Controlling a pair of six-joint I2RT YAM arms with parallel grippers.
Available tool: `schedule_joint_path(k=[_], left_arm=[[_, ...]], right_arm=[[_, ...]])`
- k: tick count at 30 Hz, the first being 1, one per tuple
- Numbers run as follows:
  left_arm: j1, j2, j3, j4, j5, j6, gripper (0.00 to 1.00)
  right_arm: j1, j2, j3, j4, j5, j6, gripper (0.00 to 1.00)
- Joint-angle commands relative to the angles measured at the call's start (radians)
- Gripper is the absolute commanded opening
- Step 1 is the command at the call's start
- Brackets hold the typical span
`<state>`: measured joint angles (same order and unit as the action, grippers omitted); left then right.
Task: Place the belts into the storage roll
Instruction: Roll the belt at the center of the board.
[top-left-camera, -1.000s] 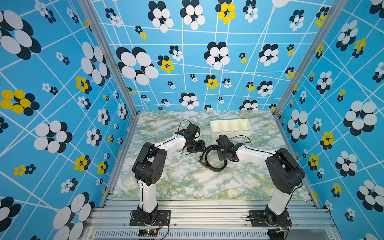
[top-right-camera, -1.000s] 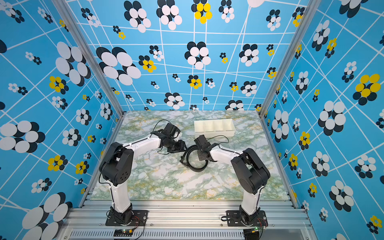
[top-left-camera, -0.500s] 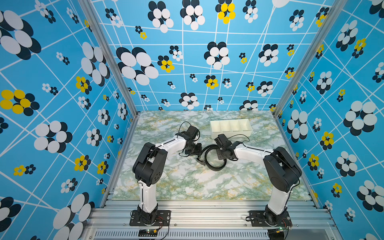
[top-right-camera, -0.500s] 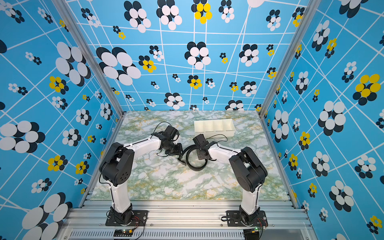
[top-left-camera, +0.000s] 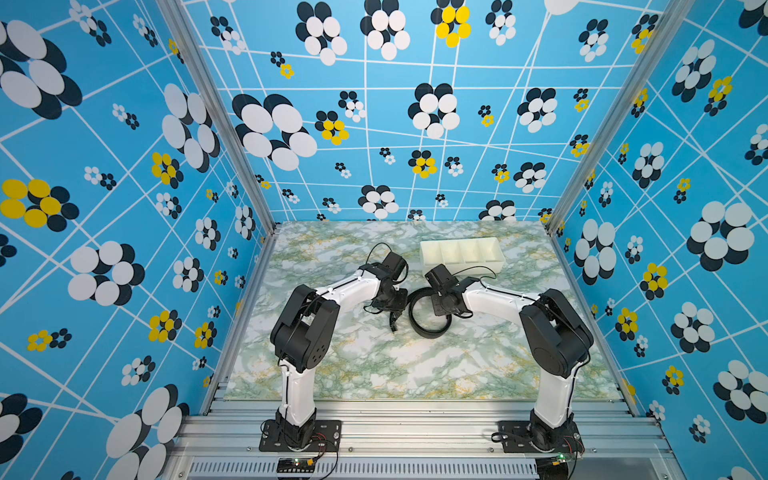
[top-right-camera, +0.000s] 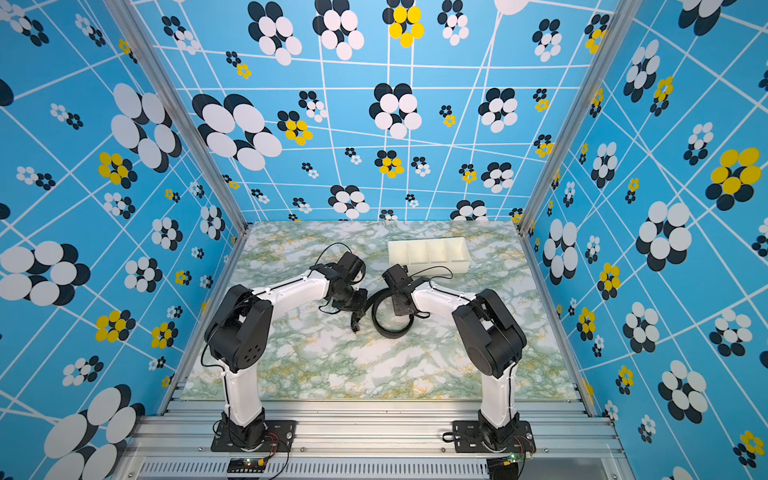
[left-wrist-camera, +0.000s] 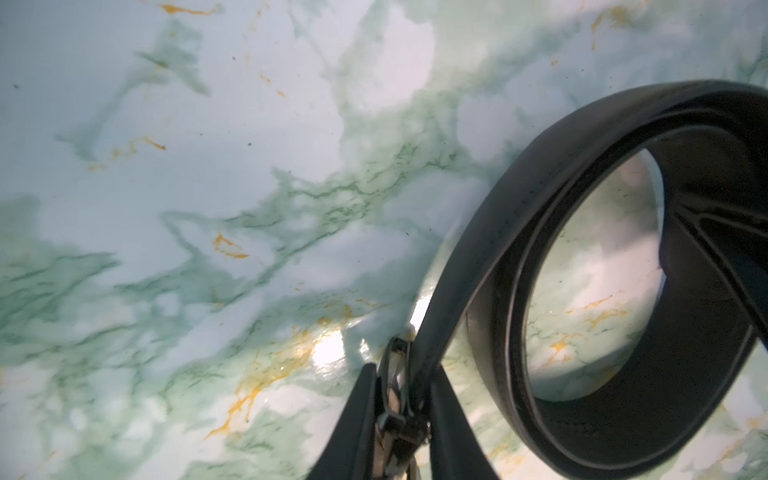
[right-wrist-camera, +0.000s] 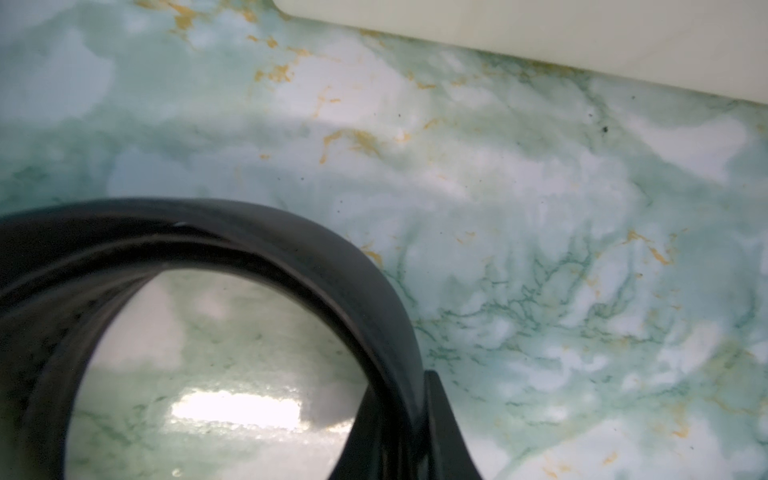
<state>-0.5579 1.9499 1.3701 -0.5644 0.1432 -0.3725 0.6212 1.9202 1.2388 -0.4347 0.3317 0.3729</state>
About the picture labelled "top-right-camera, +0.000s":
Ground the black belt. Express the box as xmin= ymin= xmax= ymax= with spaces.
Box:
xmin=365 ymin=289 xmax=416 ymax=340

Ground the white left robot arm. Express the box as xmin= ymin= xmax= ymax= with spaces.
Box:
xmin=205 ymin=270 xmax=368 ymax=451

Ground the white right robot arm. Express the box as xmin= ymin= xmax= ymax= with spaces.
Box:
xmin=393 ymin=280 xmax=527 ymax=452

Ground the white compartment storage tray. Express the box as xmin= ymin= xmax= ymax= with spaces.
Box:
xmin=388 ymin=237 xmax=471 ymax=274

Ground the right controller board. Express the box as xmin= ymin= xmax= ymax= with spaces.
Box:
xmin=486 ymin=457 xmax=520 ymax=480

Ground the controller board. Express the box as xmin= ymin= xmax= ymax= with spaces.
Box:
xmin=226 ymin=457 xmax=268 ymax=478
xmin=486 ymin=457 xmax=520 ymax=480

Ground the left controller board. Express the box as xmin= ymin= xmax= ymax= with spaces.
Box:
xmin=226 ymin=457 xmax=268 ymax=478

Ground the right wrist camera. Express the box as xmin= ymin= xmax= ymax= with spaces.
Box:
xmin=382 ymin=264 xmax=413 ymax=294

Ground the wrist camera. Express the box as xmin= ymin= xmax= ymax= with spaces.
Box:
xmin=311 ymin=252 xmax=366 ymax=285
xmin=382 ymin=264 xmax=413 ymax=294

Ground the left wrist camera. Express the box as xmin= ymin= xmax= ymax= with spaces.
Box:
xmin=311 ymin=252 xmax=366 ymax=285

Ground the aluminium front rail frame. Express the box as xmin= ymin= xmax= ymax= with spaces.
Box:
xmin=114 ymin=399 xmax=637 ymax=479

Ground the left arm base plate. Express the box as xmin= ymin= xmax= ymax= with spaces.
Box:
xmin=210 ymin=416 xmax=298 ymax=453

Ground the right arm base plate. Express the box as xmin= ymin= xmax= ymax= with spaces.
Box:
xmin=442 ymin=420 xmax=537 ymax=455

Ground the aluminium corner post left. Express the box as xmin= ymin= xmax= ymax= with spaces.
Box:
xmin=105 ymin=1 xmax=248 ymax=235

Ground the aluminium corner post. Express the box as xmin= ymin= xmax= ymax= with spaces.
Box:
xmin=520 ymin=0 xmax=643 ymax=236
xmin=105 ymin=1 xmax=248 ymax=235

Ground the aluminium corner post right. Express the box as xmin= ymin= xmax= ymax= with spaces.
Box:
xmin=520 ymin=0 xmax=643 ymax=236

